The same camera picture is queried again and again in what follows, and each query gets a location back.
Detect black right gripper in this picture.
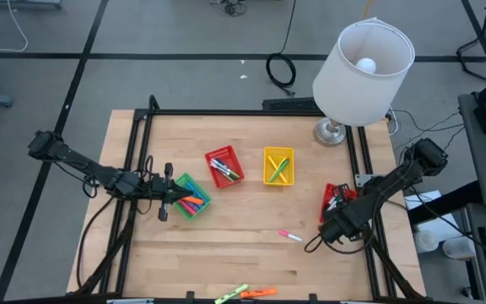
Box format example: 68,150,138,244
318,183,365,245

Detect clear plastic container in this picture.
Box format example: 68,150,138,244
441,236,476,259

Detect yellow marker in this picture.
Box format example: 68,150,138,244
270,160,289,183
267,155,289,183

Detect white floor cable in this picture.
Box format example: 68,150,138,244
0,0,30,54

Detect green plastic basket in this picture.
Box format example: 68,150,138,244
171,171,213,221

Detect black power strip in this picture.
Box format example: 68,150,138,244
262,97,325,112

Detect pink-capped Expo marker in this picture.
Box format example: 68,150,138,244
278,229,304,243

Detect red plastic basket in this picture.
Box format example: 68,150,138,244
318,182,359,225
203,145,246,190

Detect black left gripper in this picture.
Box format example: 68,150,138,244
148,163,193,222

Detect green marker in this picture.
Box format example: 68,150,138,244
268,158,290,183

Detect white-shade table lamp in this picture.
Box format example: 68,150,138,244
312,17,416,148

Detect yellow-green highlighter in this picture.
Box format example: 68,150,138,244
213,283,251,304

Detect yellow plastic basket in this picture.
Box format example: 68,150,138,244
262,146,295,187

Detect white plastic cup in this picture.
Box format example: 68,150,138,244
413,230,440,254

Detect blue-capped Expo marker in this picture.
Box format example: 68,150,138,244
213,160,240,178
211,157,232,172

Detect blue Sharpie highlighter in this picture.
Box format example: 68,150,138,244
185,180,205,199
192,183,211,204

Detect coiled black cable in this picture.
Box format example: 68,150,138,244
265,0,298,97

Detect white paper sheet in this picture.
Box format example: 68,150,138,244
403,189,463,244

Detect black aluminium table frame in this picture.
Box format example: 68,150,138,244
66,95,428,304

